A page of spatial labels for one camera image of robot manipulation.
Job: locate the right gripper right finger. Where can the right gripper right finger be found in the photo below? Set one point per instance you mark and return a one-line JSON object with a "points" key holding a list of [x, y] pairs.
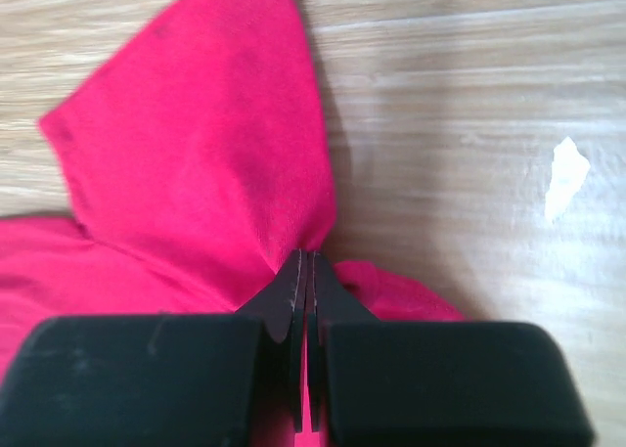
{"points": [[374, 382]]}

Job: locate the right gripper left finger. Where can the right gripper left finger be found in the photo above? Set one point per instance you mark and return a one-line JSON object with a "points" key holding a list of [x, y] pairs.
{"points": [[164, 379]]}

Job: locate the red t-shirt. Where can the red t-shirt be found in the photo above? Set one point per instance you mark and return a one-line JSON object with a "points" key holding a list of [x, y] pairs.
{"points": [[197, 162]]}

